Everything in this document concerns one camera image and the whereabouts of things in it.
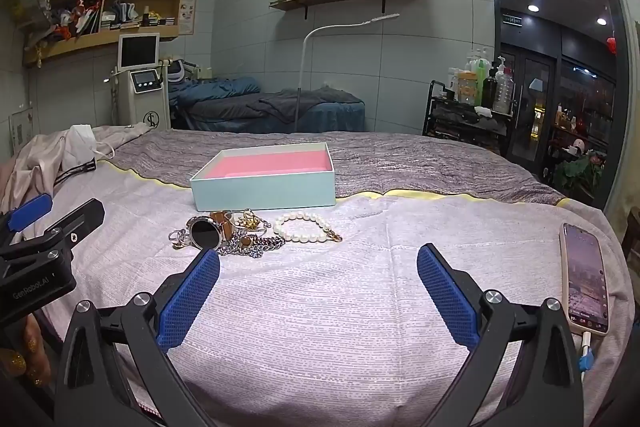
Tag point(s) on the gold crystal brooch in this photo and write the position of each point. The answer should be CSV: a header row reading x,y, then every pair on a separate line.
x,y
256,225

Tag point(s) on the dark grey blanket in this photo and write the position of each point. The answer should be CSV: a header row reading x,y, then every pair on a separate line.
x,y
300,99

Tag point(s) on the dark pump bottle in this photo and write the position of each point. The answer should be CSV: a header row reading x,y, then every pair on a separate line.
x,y
491,89

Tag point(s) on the green potted plant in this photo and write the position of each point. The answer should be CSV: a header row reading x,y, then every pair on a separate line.
x,y
580,174

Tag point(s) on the clear large bottle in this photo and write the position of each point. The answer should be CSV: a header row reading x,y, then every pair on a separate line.
x,y
503,89

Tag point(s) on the white beauty machine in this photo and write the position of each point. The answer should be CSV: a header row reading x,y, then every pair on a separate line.
x,y
142,92

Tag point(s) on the green pump bottle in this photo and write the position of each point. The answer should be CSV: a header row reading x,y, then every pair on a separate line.
x,y
484,82

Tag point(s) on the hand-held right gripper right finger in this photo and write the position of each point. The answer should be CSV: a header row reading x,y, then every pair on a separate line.
x,y
445,297

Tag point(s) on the black glass door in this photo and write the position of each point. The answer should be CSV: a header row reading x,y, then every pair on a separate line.
x,y
555,67

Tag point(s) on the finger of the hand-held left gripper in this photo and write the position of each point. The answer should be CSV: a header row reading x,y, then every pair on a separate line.
x,y
30,211
75,219

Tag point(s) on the black trolley cart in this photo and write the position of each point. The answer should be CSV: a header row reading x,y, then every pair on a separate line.
x,y
465,127

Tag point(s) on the wall poster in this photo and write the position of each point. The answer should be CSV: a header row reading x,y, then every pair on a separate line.
x,y
188,13

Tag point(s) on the blue massage bed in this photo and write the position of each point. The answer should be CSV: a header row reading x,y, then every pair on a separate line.
x,y
325,119

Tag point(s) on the red hanging ornament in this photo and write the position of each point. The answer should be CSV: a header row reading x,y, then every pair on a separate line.
x,y
612,45

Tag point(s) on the grey striped blanket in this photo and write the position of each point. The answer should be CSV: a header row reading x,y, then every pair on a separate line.
x,y
400,167

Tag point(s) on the beige cloth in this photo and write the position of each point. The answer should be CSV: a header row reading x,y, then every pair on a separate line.
x,y
40,157

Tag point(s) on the person's left hand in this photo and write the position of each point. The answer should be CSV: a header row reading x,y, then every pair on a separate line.
x,y
35,347

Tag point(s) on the mint box with pink lining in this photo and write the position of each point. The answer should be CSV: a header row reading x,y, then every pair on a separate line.
x,y
260,192

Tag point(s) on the blue duvet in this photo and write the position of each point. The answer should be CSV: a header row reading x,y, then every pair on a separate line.
x,y
215,89

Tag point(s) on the orange label canister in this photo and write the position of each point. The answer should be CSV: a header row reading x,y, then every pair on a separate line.
x,y
468,88

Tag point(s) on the smartphone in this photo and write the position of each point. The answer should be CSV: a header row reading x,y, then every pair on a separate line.
x,y
585,277

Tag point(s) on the white floor lamp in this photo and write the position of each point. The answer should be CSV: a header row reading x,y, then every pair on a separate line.
x,y
305,57

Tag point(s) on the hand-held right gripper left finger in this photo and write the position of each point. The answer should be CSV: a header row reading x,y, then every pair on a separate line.
x,y
190,297

